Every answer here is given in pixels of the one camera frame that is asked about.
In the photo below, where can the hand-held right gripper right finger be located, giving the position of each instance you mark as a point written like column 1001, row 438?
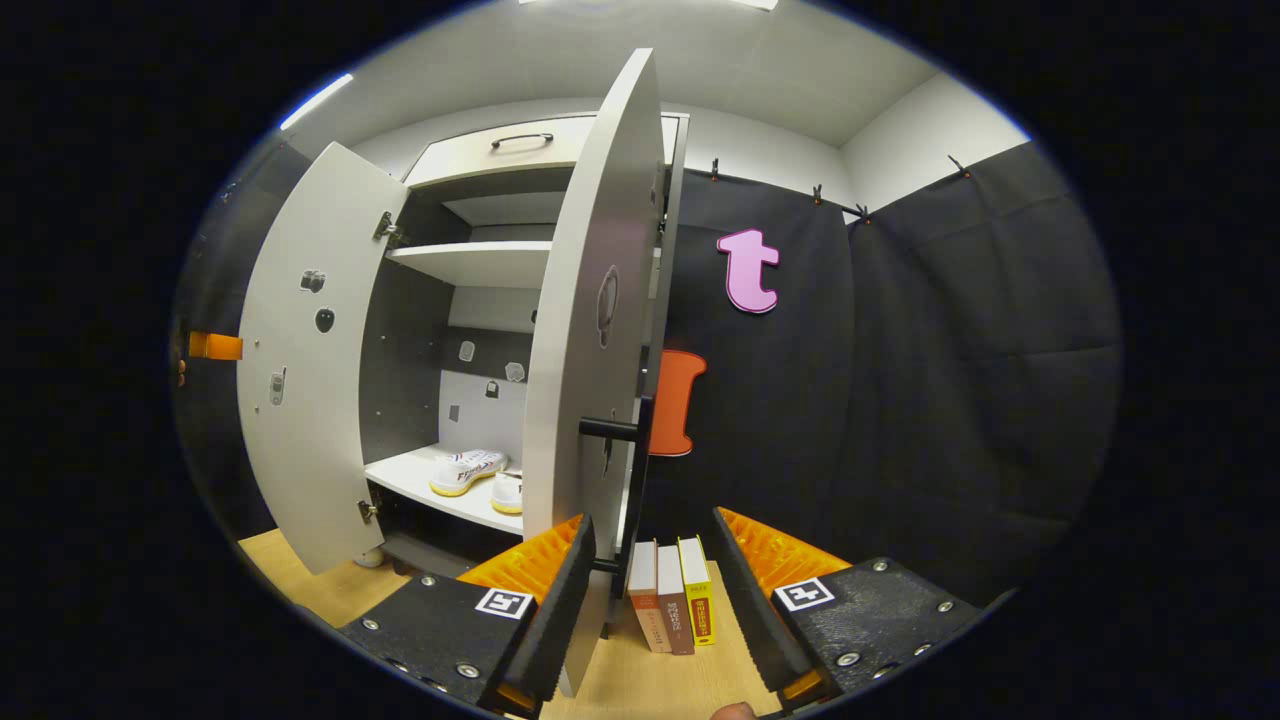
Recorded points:
column 750, row 600

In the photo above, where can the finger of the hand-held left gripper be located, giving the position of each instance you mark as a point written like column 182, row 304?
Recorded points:
column 215, row 346

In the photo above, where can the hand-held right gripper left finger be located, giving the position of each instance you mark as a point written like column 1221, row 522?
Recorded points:
column 555, row 610

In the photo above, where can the white shoe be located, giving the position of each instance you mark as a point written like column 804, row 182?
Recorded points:
column 507, row 492
column 465, row 472

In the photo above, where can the white shoe cabinet door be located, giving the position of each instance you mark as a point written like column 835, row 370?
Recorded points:
column 330, row 480
column 580, row 380

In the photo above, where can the white shoe cabinet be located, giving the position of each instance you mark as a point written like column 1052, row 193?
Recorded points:
column 470, row 262

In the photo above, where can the white cabinet drawer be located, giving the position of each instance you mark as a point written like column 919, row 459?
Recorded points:
column 470, row 160

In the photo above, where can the brown book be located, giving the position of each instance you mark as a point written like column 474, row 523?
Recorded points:
column 675, row 610

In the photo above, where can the white orange book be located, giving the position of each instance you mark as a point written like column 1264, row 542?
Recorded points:
column 648, row 600

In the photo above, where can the white lidded food cup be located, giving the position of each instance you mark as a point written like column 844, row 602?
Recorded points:
column 368, row 557

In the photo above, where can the small ceiling light panel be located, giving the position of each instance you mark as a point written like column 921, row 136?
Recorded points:
column 316, row 100

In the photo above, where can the black backdrop cloth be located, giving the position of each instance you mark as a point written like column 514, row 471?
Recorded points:
column 950, row 400

